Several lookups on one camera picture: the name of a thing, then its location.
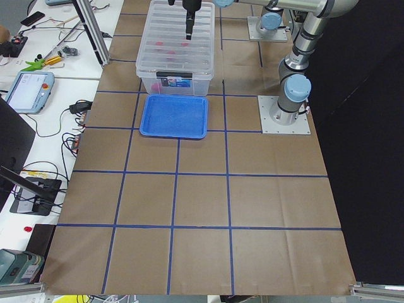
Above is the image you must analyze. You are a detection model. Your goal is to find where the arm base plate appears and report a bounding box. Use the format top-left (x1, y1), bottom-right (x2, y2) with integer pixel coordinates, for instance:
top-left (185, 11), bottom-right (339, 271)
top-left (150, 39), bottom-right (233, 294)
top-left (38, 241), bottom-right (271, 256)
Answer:
top-left (247, 16), bottom-right (288, 43)
top-left (258, 95), bottom-right (311, 135)

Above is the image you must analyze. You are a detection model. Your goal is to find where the green and gold tool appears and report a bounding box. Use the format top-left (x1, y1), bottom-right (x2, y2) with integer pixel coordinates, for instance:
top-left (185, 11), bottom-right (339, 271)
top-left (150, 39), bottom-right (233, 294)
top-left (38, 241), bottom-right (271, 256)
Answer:
top-left (21, 56), bottom-right (63, 71)

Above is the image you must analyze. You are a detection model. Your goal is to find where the blue teach pendant tablet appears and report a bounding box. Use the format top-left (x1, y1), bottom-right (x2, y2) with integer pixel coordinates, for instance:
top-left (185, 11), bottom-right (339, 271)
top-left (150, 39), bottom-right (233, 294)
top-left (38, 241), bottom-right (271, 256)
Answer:
top-left (6, 71), bottom-right (55, 114)

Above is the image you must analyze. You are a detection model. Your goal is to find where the black box latch handle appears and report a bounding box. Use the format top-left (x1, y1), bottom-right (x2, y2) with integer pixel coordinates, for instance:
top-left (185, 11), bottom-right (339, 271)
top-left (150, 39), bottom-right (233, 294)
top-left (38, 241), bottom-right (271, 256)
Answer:
top-left (156, 71), bottom-right (193, 79)

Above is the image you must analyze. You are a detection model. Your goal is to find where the black stand base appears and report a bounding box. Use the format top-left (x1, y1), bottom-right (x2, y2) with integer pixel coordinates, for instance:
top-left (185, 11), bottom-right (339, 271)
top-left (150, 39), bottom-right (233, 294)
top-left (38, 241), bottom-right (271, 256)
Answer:
top-left (9, 177), bottom-right (62, 216)

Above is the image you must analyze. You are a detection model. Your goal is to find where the aluminium frame post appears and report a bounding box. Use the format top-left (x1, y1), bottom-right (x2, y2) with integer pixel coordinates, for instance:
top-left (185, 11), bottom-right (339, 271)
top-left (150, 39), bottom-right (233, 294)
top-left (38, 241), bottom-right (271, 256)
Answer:
top-left (72, 0), bottom-right (110, 67)

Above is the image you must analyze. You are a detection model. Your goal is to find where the clear ribbed box lid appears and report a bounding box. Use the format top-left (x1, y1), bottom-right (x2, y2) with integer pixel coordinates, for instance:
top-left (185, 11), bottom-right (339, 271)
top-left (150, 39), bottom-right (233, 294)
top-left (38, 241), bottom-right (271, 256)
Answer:
top-left (136, 1), bottom-right (215, 80)

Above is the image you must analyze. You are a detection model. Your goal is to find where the aluminium frame rail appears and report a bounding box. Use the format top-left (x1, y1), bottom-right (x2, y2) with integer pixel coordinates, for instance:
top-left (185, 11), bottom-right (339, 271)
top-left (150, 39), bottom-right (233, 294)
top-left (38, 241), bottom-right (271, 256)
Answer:
top-left (0, 283), bottom-right (46, 298)
top-left (349, 282), bottom-right (403, 301)

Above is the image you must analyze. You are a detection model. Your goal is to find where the blue plastic tray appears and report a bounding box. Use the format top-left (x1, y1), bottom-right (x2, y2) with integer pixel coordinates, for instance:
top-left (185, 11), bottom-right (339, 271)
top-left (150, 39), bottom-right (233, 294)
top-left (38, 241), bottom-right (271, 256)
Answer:
top-left (140, 95), bottom-right (208, 140)

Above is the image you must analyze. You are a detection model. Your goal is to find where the right aluminium frame rail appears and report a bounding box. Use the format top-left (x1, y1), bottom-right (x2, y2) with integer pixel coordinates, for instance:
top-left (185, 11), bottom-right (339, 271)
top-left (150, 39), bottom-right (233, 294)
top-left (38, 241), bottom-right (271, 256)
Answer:
top-left (349, 282), bottom-right (403, 301)

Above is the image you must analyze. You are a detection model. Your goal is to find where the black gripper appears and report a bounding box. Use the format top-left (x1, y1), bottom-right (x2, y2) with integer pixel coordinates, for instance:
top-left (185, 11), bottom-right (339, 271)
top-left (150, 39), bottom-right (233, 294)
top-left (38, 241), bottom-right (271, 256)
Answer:
top-left (182, 0), bottom-right (202, 40)

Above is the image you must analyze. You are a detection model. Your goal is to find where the left aluminium frame rail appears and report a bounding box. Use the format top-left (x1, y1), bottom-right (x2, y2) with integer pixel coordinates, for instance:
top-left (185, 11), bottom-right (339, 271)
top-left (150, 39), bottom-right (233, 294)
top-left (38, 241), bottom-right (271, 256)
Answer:
top-left (0, 283), bottom-right (46, 298)

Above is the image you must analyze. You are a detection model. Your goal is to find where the black power adapter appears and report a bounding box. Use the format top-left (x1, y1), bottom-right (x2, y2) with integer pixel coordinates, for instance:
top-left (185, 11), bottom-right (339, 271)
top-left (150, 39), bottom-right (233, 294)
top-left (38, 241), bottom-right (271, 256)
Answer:
top-left (69, 100), bottom-right (93, 114)

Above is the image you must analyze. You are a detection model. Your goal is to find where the black smartphone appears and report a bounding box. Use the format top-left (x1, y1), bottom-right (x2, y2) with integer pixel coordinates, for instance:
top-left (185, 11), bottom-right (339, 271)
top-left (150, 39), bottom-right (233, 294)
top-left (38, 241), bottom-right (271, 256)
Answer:
top-left (20, 11), bottom-right (45, 27)

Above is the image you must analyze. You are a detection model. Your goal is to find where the black cable on bench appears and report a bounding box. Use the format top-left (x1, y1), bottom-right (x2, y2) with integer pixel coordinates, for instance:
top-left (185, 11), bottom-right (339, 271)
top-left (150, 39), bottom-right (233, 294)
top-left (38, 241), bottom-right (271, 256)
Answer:
top-left (25, 107), bottom-right (76, 138)

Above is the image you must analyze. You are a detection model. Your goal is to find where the black monitor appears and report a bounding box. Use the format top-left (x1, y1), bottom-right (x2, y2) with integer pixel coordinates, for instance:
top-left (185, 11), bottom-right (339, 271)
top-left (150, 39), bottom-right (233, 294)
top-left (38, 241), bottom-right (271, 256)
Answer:
top-left (0, 96), bottom-right (36, 206)

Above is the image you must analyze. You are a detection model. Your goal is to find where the black device on bench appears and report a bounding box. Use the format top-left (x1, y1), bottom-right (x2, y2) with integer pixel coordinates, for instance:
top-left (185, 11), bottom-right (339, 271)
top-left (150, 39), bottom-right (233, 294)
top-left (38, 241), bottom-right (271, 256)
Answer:
top-left (1, 35), bottom-right (28, 57)

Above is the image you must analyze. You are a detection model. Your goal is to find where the clear plastic storage box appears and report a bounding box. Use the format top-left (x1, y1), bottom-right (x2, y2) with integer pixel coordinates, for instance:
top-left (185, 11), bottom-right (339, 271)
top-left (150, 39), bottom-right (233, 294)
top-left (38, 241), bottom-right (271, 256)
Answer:
top-left (136, 0), bottom-right (216, 97)

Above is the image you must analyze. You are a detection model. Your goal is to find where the green equipment box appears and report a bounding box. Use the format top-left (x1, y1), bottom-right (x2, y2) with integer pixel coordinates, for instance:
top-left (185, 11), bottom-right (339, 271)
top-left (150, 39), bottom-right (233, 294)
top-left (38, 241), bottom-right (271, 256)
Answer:
top-left (1, 249), bottom-right (45, 286)

